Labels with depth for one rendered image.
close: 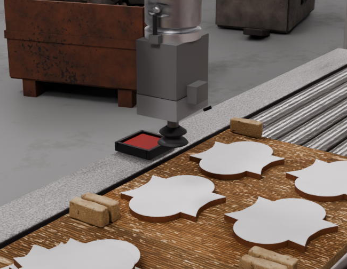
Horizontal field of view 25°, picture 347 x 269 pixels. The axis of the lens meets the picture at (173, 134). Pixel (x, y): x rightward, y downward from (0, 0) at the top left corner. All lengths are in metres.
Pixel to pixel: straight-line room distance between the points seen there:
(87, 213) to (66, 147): 2.86
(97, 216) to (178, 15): 0.28
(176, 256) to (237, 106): 0.66
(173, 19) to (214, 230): 0.28
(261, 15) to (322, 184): 5.09
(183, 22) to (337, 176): 0.36
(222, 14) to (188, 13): 5.33
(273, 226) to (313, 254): 0.07
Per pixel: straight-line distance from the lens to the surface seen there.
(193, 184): 1.14
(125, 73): 4.38
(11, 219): 1.14
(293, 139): 1.41
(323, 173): 1.20
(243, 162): 1.23
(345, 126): 1.49
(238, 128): 1.37
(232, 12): 6.29
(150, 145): 1.34
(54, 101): 4.60
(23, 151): 3.88
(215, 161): 1.23
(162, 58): 1.00
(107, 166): 1.29
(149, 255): 0.98
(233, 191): 1.15
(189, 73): 1.03
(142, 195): 1.11
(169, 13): 0.99
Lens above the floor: 1.42
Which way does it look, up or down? 21 degrees down
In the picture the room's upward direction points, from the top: straight up
